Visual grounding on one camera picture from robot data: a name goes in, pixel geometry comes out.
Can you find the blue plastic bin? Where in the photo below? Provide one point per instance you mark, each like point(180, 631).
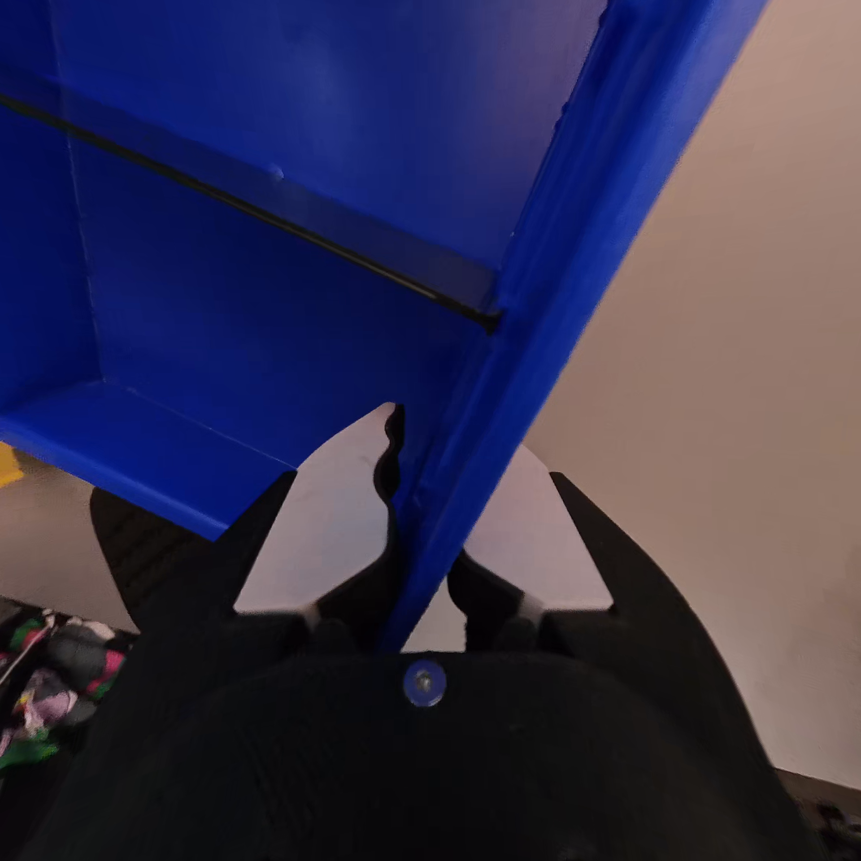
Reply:
point(269, 269)

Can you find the yellow plastic bin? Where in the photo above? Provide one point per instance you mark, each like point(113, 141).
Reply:
point(8, 464)

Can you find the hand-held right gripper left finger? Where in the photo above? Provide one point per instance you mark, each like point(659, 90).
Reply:
point(323, 524)

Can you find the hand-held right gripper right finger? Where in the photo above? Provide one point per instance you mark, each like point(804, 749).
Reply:
point(538, 551)

